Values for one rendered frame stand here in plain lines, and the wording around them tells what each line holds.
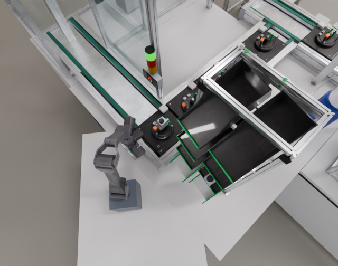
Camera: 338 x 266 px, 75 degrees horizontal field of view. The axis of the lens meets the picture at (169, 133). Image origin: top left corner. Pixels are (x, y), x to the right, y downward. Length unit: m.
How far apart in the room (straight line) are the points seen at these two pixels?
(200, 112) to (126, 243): 0.90
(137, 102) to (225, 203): 0.85
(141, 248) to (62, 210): 1.26
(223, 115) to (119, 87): 1.01
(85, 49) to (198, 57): 0.87
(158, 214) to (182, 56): 1.16
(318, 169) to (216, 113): 1.03
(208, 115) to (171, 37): 1.26
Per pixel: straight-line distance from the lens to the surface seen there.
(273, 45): 1.84
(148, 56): 1.11
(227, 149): 0.75
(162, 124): 1.25
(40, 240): 2.54
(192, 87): 1.48
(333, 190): 1.68
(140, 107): 1.50
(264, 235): 2.38
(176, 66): 1.75
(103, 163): 0.84
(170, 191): 1.37
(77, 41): 1.98
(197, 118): 0.77
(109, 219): 1.41
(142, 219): 1.38
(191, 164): 1.06
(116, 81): 1.65
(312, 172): 1.64
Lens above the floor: 2.22
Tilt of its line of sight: 68 degrees down
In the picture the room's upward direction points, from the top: 3 degrees counter-clockwise
